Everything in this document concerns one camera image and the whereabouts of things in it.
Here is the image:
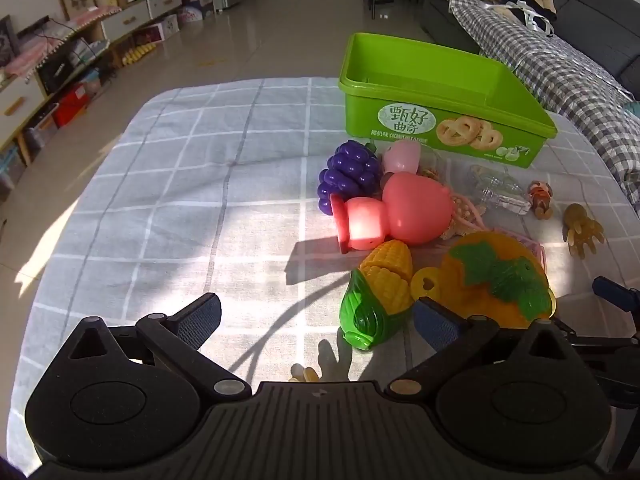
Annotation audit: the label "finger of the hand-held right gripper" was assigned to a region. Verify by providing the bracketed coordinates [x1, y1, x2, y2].
[592, 275, 640, 314]
[552, 318, 640, 377]

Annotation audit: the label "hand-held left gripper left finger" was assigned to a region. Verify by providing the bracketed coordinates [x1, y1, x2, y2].
[69, 292, 253, 405]

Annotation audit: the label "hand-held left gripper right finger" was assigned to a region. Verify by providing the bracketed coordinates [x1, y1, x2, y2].
[384, 296, 572, 403]

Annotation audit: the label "orange toy pumpkin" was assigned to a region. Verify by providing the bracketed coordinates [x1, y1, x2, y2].
[435, 232, 556, 329]

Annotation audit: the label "toy corn cob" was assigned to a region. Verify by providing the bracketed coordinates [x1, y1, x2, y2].
[340, 240, 415, 350]

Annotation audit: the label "amber toy octopus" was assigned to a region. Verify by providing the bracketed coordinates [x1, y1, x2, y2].
[562, 203, 606, 259]

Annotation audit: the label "cream jagged toy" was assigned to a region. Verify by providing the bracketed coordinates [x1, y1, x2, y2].
[440, 222, 481, 242]

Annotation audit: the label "pink toy pig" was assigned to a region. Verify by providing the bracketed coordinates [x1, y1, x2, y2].
[330, 171, 454, 256]

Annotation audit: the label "pink bead string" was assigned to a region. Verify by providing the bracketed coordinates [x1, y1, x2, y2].
[448, 192, 487, 228]

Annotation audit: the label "small brown toy figure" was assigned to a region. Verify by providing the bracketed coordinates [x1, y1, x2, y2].
[527, 180, 555, 220]

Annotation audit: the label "clear plastic toy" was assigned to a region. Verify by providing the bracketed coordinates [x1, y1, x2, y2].
[470, 165, 532, 216]

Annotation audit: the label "pink capsule ball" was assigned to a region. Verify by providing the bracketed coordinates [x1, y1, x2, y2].
[382, 141, 425, 176]

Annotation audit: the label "purple toy grapes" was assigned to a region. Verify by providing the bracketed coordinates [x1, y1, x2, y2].
[317, 140, 384, 216]

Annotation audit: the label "green plastic box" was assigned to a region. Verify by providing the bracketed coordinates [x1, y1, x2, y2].
[338, 32, 558, 169]

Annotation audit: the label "grey checked tablecloth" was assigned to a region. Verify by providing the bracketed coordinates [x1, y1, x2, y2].
[10, 77, 640, 466]

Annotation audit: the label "black white checked blanket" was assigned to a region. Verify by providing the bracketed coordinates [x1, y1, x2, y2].
[425, 0, 640, 218]

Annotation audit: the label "red storage box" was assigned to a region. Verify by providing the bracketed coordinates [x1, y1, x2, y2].
[52, 82, 88, 128]

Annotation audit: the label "row of yellow toys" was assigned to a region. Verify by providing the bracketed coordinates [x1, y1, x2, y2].
[121, 42, 157, 66]

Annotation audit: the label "dark grey sofa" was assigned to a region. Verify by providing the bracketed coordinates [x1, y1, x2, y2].
[420, 0, 640, 106]

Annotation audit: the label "white pink toy box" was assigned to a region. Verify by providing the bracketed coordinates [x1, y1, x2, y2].
[132, 14, 180, 43]

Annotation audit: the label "black garment with white ribbon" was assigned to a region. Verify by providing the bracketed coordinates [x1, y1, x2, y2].
[482, 0, 557, 37]

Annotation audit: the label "white cardboard box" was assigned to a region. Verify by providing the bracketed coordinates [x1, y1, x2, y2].
[180, 0, 217, 23]

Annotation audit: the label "wooden cabinet with white drawers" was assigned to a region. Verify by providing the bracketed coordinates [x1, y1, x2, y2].
[0, 0, 183, 166]

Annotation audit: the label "pink fringed cloth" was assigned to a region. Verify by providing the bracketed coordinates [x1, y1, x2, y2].
[0, 5, 123, 78]

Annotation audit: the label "dark framed picture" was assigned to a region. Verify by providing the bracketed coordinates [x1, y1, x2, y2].
[0, 15, 21, 67]

